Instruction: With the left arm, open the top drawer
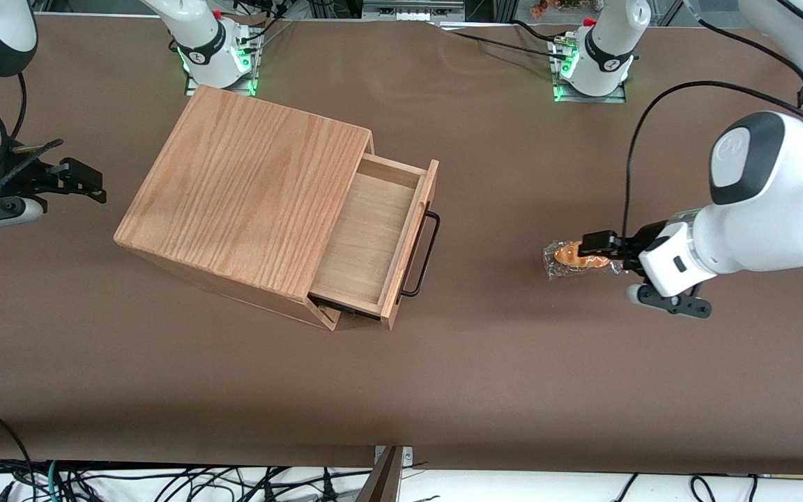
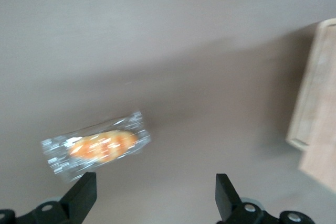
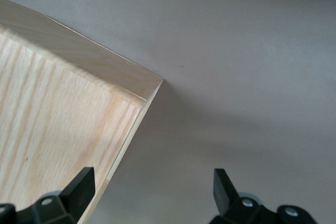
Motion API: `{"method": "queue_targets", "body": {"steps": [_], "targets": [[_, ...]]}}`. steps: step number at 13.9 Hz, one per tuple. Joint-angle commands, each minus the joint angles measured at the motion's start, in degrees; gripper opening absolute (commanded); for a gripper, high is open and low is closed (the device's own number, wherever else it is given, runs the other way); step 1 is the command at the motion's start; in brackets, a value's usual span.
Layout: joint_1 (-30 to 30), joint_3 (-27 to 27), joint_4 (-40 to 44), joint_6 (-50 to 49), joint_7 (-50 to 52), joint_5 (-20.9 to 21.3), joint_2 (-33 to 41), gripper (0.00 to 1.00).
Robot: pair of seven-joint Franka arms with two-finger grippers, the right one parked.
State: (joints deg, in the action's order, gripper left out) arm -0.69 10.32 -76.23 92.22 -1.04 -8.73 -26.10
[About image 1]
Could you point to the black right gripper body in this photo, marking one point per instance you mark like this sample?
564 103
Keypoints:
17 176

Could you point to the wooden drawer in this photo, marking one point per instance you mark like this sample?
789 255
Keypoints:
366 237

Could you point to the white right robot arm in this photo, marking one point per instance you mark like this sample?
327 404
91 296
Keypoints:
199 49

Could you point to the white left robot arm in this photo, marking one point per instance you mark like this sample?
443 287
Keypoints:
771 209

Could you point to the light wooden drawer cabinet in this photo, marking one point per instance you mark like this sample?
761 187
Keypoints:
248 188

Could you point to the plastic wrapped bread roll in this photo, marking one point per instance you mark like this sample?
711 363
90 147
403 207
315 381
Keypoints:
565 259

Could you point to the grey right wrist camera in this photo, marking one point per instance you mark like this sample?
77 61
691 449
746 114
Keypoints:
4 213

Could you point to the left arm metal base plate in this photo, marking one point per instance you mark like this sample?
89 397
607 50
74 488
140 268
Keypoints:
586 97

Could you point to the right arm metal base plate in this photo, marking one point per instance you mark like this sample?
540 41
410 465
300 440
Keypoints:
234 87

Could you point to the grey metal frame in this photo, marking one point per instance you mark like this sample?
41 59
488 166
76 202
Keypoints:
412 10

